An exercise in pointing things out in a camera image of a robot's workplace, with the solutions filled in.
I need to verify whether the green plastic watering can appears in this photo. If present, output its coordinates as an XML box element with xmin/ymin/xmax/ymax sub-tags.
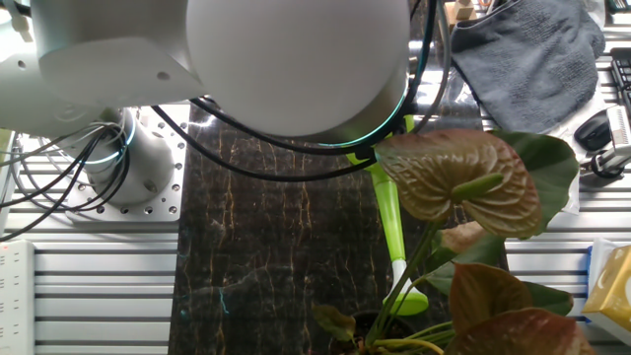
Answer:
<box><xmin>344</xmin><ymin>113</ymin><xmax>430</xmax><ymax>317</ymax></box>

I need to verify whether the anthurium plant with broad leaves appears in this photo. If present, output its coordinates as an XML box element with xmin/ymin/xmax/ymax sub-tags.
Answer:
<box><xmin>311</xmin><ymin>128</ymin><xmax>600</xmax><ymax>355</ymax></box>

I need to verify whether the wooden block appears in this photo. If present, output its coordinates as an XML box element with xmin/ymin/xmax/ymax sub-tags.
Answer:
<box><xmin>441</xmin><ymin>0</ymin><xmax>478</xmax><ymax>31</ymax></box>

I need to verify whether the grey towel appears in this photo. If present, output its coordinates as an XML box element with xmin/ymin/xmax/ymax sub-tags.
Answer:
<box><xmin>449</xmin><ymin>0</ymin><xmax>606</xmax><ymax>133</ymax></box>

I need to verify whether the black computer mouse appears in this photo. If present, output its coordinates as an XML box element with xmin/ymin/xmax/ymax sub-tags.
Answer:
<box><xmin>574</xmin><ymin>108</ymin><xmax>612</xmax><ymax>153</ymax></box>

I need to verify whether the white power strip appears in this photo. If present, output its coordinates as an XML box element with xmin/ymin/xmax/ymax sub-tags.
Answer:
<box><xmin>0</xmin><ymin>240</ymin><xmax>35</xmax><ymax>355</ymax></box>

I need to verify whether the yellow tissue box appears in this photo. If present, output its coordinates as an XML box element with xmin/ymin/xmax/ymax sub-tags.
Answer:
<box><xmin>581</xmin><ymin>245</ymin><xmax>631</xmax><ymax>332</ymax></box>

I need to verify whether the black keyboard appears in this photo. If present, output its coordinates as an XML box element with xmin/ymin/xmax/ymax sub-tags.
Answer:
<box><xmin>609</xmin><ymin>46</ymin><xmax>631</xmax><ymax>114</ymax></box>

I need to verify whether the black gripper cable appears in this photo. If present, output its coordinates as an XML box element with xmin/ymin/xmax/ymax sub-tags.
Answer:
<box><xmin>151</xmin><ymin>0</ymin><xmax>453</xmax><ymax>182</ymax></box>

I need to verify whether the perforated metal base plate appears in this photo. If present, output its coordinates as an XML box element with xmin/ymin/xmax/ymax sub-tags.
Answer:
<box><xmin>65</xmin><ymin>103</ymin><xmax>191</xmax><ymax>223</ymax></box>

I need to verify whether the black cable bundle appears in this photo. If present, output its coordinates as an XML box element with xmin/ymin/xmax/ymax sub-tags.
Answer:
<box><xmin>0</xmin><ymin>122</ymin><xmax>132</xmax><ymax>243</ymax></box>

